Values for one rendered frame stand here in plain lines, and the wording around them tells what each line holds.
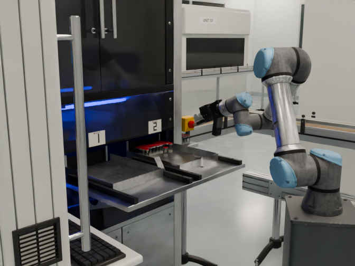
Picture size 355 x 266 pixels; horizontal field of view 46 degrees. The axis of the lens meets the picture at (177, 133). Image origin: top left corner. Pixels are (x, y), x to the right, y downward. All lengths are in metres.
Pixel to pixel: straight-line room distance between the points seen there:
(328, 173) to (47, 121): 1.03
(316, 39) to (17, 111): 2.50
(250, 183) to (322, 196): 1.28
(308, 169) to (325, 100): 1.63
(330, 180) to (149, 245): 0.98
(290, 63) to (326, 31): 1.50
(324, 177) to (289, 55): 0.47
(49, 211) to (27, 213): 0.06
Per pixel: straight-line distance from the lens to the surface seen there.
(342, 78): 3.11
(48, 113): 1.01
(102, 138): 1.82
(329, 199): 1.66
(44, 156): 1.02
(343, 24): 3.11
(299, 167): 1.56
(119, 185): 1.58
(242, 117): 1.93
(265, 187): 2.83
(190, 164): 1.81
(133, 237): 2.09
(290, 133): 1.59
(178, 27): 2.10
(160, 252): 2.27
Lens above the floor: 1.43
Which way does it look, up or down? 13 degrees down
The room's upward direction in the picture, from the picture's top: straight up
